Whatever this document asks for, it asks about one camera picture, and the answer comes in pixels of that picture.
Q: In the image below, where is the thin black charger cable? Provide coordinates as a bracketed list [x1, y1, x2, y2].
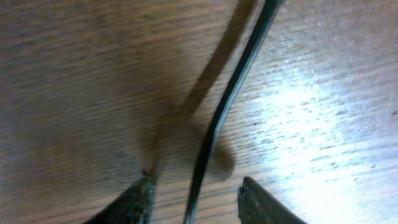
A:
[182, 0, 285, 224]

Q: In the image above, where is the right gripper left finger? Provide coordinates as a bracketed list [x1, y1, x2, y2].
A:
[83, 174, 157, 224]

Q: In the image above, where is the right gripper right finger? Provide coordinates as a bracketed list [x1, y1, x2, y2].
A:
[237, 177, 307, 224]

